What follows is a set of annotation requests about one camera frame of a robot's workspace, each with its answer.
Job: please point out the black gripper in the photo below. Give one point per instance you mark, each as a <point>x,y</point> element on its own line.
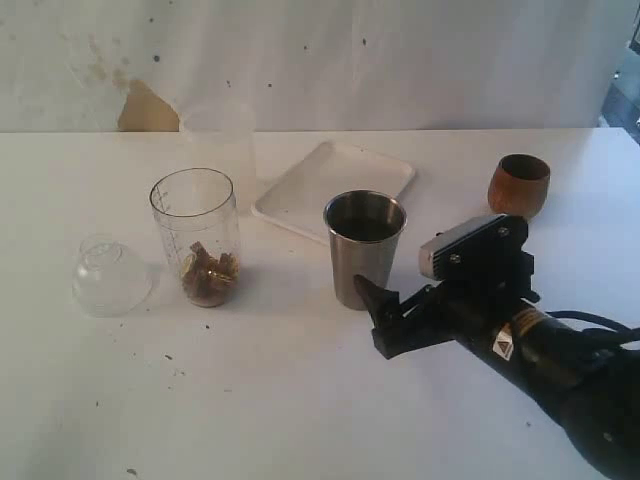
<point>471,311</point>

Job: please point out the stainless steel cup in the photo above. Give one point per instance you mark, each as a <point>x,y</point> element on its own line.
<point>364,228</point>

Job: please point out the brown wooden blocks and coins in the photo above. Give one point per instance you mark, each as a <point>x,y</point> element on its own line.
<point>206,280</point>

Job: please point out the round brown wooden cup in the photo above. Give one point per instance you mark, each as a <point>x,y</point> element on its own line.
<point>519,186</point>

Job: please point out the clear plastic shaker cup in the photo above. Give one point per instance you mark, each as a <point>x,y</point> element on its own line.
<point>195,205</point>

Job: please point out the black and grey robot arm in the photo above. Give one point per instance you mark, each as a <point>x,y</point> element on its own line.
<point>585,381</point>

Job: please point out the clear domed shaker lid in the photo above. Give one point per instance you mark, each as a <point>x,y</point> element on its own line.
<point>109,279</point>

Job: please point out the white rectangular tray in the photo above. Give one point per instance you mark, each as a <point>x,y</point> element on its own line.
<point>296,201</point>

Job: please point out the translucent white plastic container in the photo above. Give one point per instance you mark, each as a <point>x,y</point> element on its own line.
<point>220,136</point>

